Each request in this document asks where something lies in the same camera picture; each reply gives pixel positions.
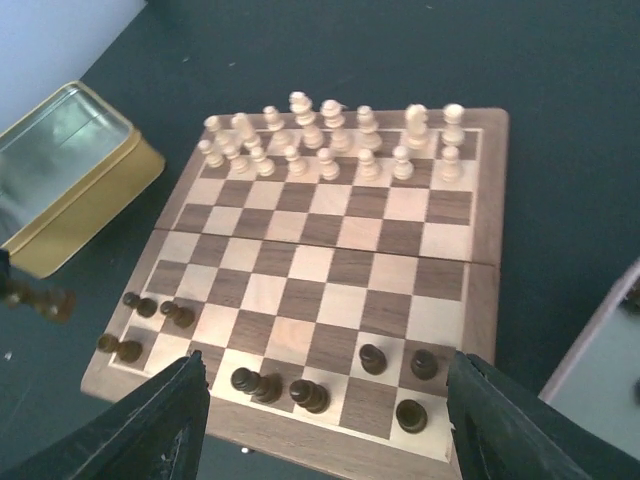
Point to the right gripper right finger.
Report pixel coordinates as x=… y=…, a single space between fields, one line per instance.
x=502 y=432

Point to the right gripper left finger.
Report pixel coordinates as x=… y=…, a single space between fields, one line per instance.
x=155 y=432

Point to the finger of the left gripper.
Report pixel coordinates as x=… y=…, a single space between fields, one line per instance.
x=5 y=268

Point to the dark chess pawn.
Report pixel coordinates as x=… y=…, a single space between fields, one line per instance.
x=372 y=359
x=144 y=306
x=182 y=317

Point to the dark chess rook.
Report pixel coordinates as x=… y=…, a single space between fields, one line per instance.
x=311 y=396

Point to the wooden chess board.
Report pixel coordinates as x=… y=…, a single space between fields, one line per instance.
x=292 y=275

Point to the pink metal tin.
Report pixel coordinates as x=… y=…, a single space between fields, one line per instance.
x=595 y=382

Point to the gold metal tin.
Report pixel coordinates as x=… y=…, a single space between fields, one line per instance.
x=68 y=168

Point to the white pawn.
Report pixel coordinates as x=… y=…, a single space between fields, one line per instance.
x=403 y=168
x=212 y=154
x=369 y=168
x=451 y=169
x=264 y=165
x=238 y=163
x=329 y=168
x=297 y=165

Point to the white knight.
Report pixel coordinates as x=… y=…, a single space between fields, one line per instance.
x=242 y=124
x=416 y=127

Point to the white bishop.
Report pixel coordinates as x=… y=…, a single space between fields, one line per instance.
x=281 y=138
x=368 y=128

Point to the white rook right corner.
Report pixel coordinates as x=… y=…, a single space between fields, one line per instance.
x=453 y=133

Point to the white knight right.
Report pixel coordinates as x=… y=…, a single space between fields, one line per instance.
x=416 y=127

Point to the white bishop right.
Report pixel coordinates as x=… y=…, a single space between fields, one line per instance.
x=368 y=128

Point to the white king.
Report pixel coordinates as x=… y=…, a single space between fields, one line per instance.
x=332 y=112

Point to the white queen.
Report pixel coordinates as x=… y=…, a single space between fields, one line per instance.
x=302 y=108

